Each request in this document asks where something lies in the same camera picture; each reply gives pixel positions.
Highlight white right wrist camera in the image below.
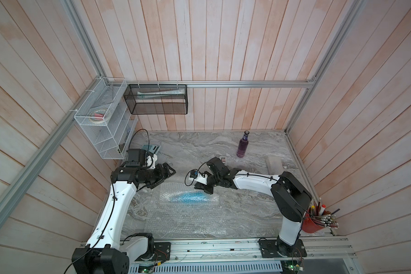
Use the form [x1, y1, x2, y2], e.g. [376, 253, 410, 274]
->
[188, 170, 208, 185]

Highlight white mesh wall shelf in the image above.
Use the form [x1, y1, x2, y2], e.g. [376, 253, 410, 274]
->
[74, 78, 137, 161]

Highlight blue bottle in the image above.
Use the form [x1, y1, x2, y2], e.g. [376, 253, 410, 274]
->
[170, 192, 210, 204]

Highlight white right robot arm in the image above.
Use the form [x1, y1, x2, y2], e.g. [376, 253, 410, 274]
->
[185, 157, 312, 247]

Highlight red pen cup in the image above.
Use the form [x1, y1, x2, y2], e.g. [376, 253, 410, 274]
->
[301, 215, 325, 234]

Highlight black mesh wall basket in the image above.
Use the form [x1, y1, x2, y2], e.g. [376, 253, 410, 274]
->
[123, 83, 188, 115]

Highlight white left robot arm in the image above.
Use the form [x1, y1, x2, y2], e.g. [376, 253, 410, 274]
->
[71, 149, 176, 274]

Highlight dark purple bottle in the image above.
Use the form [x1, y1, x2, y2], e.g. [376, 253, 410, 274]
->
[236, 131, 250, 158]

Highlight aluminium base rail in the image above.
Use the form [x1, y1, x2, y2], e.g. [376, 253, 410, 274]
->
[71, 236, 357, 274]

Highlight pens in cup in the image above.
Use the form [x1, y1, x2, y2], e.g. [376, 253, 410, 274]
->
[305, 200, 340, 229]

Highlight light blue desk calculator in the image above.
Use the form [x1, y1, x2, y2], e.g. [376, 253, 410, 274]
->
[141, 144, 161, 154]

